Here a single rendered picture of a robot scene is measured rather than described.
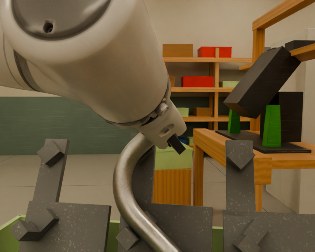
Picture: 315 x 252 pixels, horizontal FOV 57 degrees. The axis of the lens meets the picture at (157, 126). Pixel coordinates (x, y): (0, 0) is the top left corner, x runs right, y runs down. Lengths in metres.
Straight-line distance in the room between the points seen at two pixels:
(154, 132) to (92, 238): 0.26
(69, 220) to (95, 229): 0.05
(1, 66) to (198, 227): 0.36
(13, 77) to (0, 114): 6.72
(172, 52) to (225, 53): 1.06
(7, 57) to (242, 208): 0.40
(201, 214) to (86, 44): 0.37
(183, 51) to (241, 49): 1.46
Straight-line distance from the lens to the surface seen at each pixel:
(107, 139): 6.43
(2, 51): 0.24
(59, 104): 6.55
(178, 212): 0.49
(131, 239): 0.45
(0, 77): 0.26
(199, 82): 5.93
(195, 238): 0.49
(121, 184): 0.45
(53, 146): 0.56
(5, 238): 0.69
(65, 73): 0.18
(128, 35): 0.17
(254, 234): 0.48
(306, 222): 0.52
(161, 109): 0.28
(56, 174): 0.57
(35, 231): 0.53
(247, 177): 0.51
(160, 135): 0.33
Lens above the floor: 1.21
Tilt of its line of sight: 5 degrees down
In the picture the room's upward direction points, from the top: straight up
